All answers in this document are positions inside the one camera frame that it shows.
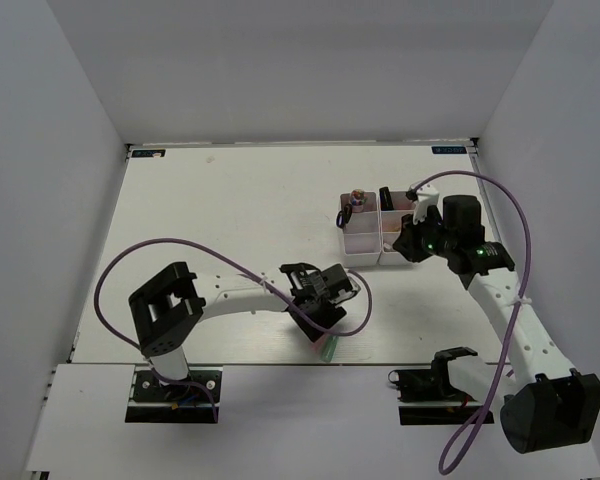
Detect black handled scissors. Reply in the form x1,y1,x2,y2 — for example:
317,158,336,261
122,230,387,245
335,203,353,229

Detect left blue table label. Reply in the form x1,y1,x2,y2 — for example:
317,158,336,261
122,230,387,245
131,149,166,158

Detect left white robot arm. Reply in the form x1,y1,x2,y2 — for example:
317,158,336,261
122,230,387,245
128,262,361,399

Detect green capped black marker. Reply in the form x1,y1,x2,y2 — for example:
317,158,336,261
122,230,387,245
379,187,394,211

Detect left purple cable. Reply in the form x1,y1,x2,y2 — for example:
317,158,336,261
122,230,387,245
94,238,374,424

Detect white divided container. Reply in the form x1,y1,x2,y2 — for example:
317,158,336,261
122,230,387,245
336,191,381,268
379,190,413,266

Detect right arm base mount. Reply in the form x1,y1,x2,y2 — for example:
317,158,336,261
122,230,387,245
387,368,481,426

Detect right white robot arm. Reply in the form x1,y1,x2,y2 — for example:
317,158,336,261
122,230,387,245
393,195,600,454

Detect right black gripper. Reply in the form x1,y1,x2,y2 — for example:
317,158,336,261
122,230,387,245
392,208,455,263

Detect left white divided container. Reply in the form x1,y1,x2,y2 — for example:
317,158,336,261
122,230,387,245
336,191,381,268

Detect right white divided container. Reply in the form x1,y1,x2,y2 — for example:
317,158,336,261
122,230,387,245
379,190,413,266

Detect pink correction tape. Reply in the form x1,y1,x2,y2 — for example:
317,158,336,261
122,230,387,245
311,337,326,352

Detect blue table label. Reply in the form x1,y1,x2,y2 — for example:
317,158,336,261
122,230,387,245
131,149,166,158
431,145,467,155

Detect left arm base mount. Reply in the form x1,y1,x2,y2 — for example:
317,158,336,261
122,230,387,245
125,367,217,425

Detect right blue table label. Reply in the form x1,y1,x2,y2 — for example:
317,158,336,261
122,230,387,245
431,145,467,155

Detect pink tube of pencils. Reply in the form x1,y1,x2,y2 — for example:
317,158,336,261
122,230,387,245
349,189,367,213

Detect green correction tape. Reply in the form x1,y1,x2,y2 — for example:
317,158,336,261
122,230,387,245
320,336,338,363

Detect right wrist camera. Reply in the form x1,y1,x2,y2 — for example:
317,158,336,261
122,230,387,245
406,182,439,224

